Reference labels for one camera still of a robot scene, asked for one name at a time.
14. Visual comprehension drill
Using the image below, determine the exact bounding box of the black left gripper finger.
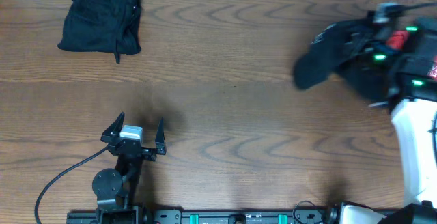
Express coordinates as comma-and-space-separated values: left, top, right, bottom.
100, 112, 125, 144
155, 118, 167, 155

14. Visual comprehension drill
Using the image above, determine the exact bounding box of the black t-shirt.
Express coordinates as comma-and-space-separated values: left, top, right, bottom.
293, 18, 386, 102

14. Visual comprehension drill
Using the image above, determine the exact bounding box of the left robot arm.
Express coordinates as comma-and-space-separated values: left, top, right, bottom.
92, 113, 167, 224

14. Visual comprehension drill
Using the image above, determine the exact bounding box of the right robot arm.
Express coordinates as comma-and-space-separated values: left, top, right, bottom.
328, 16, 436, 224

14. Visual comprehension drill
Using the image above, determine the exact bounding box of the folded black garment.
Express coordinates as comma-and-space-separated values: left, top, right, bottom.
57, 0, 142, 63

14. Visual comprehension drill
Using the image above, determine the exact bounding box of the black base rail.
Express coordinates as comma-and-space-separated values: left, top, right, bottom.
66, 203, 344, 224

